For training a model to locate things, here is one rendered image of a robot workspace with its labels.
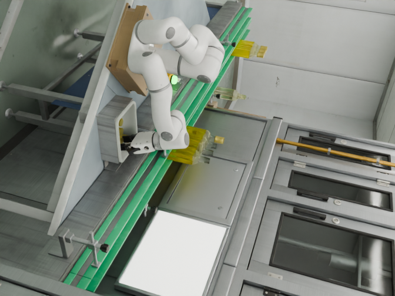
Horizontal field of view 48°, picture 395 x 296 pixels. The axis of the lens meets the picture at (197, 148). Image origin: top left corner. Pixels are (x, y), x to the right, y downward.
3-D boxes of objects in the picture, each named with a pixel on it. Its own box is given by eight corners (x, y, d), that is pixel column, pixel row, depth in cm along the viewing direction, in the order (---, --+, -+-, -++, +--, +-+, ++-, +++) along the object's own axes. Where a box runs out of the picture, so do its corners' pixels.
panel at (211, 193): (114, 289, 165) (200, 316, 157) (113, 283, 163) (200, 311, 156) (190, 151, 234) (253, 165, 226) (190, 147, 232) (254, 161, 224)
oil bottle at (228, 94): (204, 96, 277) (244, 103, 271) (204, 87, 273) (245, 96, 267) (206, 91, 281) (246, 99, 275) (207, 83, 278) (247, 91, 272)
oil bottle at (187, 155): (155, 157, 210) (197, 167, 205) (154, 147, 206) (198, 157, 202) (159, 150, 214) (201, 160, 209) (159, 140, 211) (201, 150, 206)
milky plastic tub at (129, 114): (101, 160, 184) (121, 165, 182) (96, 115, 170) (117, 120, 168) (120, 137, 197) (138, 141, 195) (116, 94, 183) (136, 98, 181)
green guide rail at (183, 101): (152, 134, 198) (168, 137, 196) (152, 132, 197) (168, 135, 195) (242, 7, 331) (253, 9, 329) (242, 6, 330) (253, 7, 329)
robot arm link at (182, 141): (176, 120, 164) (183, 106, 171) (151, 122, 168) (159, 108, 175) (187, 152, 172) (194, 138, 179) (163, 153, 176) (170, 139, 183)
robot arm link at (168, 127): (152, 80, 166) (170, 126, 177) (140, 98, 156) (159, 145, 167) (173, 77, 162) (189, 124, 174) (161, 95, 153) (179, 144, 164)
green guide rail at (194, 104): (153, 147, 202) (168, 151, 200) (153, 145, 201) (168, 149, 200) (241, 17, 335) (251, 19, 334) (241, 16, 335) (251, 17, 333)
